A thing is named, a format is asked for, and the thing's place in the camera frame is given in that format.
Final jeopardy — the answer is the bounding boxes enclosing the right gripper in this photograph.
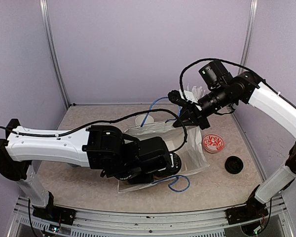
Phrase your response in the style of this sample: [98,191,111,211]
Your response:
[173,83,235,129]

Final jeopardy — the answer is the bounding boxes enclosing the blue checkered paper bag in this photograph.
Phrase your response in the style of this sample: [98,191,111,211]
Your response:
[117,118,209,193]

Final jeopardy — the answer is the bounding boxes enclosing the black coffee cup lid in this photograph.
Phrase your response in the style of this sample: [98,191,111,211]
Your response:
[162,153,182,177]

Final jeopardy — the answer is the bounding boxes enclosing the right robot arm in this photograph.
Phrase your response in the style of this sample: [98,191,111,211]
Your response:
[168,58,296,224]

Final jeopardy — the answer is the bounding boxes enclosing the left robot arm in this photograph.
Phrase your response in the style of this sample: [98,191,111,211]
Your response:
[0,115,172,220]

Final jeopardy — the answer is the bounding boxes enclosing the bundle of wrapped white straws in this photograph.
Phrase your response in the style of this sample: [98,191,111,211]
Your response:
[184,84,206,101]

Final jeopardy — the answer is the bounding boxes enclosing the red floral bowl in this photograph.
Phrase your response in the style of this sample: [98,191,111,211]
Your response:
[202,133,225,154]

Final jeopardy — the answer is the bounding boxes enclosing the stack of white paper cups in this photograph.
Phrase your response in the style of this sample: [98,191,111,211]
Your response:
[135,115,154,126]

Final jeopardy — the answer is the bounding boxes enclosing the stack of black lids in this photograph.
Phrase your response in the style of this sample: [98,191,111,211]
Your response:
[224,156,244,174]

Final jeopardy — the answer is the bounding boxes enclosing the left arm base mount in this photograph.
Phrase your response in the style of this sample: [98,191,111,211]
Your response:
[33,205,76,226]

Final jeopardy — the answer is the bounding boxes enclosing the aluminium front frame rail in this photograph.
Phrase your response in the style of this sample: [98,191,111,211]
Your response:
[4,196,296,237]

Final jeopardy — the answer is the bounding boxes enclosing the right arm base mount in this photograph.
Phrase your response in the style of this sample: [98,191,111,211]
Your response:
[225,206,269,225]

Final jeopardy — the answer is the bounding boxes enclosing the right aluminium corner post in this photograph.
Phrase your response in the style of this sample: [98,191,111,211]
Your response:
[240,0,258,66]

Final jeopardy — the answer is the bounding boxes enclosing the aluminium corner post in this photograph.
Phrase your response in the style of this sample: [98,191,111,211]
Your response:
[39,0,71,109]
[240,0,258,66]

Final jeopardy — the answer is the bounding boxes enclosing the left aluminium corner post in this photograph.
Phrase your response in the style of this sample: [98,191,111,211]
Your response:
[39,0,71,109]

